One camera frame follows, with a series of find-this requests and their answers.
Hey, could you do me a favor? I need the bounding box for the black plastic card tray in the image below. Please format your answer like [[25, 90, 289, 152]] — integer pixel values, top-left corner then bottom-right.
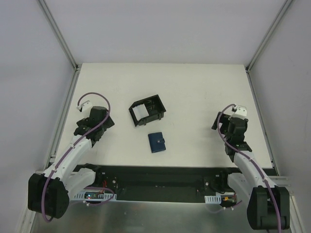
[[129, 95, 166, 127]]

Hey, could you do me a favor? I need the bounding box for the blue leather card holder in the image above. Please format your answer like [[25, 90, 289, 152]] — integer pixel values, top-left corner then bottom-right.
[[148, 132, 166, 153]]

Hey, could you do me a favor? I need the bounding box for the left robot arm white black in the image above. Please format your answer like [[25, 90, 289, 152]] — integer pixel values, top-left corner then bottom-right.
[[28, 106, 115, 218]]

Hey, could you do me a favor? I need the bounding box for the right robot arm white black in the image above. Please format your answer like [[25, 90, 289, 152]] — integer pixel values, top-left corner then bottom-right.
[[211, 112, 290, 232]]

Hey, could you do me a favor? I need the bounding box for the white cards stack in tray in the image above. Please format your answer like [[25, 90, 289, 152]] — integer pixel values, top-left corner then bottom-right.
[[133, 104, 149, 121]]

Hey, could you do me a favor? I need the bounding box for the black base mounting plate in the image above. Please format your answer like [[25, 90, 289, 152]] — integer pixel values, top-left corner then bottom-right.
[[74, 164, 240, 203]]

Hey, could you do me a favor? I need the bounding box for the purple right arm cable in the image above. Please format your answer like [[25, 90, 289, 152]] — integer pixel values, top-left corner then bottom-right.
[[205, 104, 284, 233]]

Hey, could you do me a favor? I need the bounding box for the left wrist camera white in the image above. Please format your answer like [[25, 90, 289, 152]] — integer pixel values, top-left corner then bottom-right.
[[77, 100, 93, 112]]

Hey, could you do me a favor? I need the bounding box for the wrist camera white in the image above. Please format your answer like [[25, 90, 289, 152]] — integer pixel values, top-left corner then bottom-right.
[[77, 100, 93, 112], [230, 105, 247, 120]]

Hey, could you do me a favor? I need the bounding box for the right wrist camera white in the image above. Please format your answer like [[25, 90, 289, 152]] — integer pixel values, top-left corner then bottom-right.
[[230, 105, 247, 120]]

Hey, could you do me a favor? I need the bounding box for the right aluminium frame post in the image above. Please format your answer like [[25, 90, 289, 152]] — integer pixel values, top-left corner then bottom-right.
[[245, 0, 295, 73]]

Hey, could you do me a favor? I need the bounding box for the aluminium frame post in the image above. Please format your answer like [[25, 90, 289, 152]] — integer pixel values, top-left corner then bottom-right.
[[36, 0, 80, 71], [245, 0, 295, 73]]

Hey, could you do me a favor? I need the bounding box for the right white cable duct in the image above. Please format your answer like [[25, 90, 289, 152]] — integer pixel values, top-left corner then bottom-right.
[[204, 196, 222, 204]]

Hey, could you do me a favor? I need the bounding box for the white cable duct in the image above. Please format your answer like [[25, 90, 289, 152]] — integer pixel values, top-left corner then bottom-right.
[[204, 196, 222, 204], [71, 191, 117, 201]]

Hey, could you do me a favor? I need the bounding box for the left white cable duct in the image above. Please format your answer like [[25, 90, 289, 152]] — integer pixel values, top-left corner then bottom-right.
[[71, 191, 117, 201]]

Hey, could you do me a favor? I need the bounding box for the left aluminium frame post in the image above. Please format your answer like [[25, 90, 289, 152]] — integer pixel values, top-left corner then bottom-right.
[[36, 0, 80, 71]]

